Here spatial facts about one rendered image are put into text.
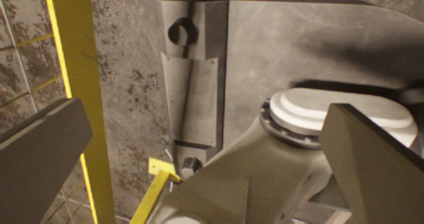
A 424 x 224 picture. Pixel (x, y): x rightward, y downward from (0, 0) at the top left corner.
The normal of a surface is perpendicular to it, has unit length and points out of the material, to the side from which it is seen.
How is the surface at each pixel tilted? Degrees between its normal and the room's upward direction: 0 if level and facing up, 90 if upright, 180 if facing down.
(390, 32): 0
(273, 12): 0
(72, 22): 90
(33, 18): 0
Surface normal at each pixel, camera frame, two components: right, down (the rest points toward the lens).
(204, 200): 0.10, -0.99
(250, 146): 0.01, -0.85
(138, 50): -0.22, 0.51
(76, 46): 0.96, 0.28
